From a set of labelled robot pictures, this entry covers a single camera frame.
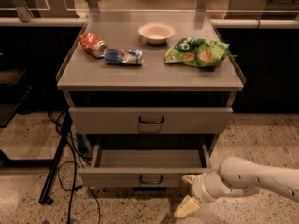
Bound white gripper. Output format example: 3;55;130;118
174;171;229;218

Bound grey drawer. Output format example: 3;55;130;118
79;145;210;188
69;107;233;134

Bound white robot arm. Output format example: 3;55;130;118
174;157;299;218

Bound grey drawer cabinet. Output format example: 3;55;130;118
55;10;246;156

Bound grey top drawer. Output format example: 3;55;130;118
69;107;233;134

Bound black stand leg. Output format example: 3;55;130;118
38;113;72;205

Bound green chip bag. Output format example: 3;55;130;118
164;37;229;68

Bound crushed blue soda can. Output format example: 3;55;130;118
104;49;143;66

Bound white paper bowl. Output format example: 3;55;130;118
138;22;175;45

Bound crushed red soda can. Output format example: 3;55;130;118
80;32;107;58

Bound black floor cables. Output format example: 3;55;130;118
46;110;102;224

